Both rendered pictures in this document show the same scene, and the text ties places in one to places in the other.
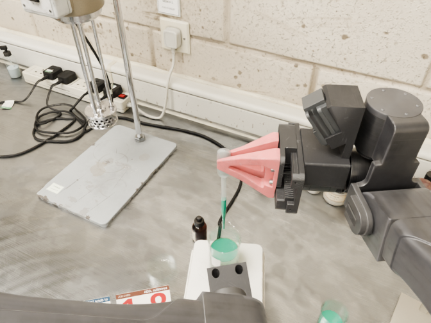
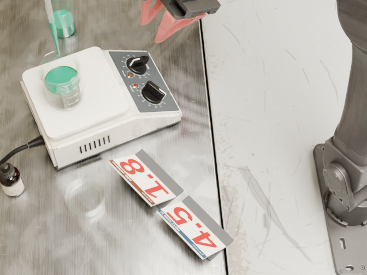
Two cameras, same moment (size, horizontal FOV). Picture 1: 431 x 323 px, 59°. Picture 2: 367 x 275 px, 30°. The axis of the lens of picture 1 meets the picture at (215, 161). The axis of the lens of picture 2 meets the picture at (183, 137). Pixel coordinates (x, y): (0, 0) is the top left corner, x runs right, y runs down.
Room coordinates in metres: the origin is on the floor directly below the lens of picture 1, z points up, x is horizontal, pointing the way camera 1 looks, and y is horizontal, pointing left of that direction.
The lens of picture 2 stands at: (0.49, 0.50, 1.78)
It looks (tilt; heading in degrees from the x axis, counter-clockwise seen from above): 60 degrees down; 237
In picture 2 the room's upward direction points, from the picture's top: 3 degrees clockwise
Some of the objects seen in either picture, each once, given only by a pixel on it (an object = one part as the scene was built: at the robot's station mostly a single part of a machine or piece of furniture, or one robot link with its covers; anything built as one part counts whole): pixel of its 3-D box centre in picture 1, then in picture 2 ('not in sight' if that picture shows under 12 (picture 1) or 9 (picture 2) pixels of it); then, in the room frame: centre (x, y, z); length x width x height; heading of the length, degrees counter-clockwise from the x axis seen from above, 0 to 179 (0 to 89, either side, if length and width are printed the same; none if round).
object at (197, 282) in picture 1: (226, 273); (75, 91); (0.34, -0.02, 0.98); 0.12 x 0.12 x 0.01; 85
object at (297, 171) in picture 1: (312, 167); not in sight; (0.34, -0.12, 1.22); 0.10 x 0.07 x 0.07; 175
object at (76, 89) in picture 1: (76, 86); not in sight; (1.02, 0.43, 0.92); 0.40 x 0.06 x 0.04; 63
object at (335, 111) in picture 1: (322, 131); not in sight; (0.34, -0.12, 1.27); 0.07 x 0.06 x 0.11; 175
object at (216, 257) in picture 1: (224, 248); (60, 82); (0.36, -0.01, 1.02); 0.06 x 0.05 x 0.08; 174
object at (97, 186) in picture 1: (111, 168); not in sight; (0.67, 0.25, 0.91); 0.30 x 0.20 x 0.01; 153
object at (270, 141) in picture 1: (254, 168); not in sight; (0.34, -0.05, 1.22); 0.09 x 0.07 x 0.07; 85
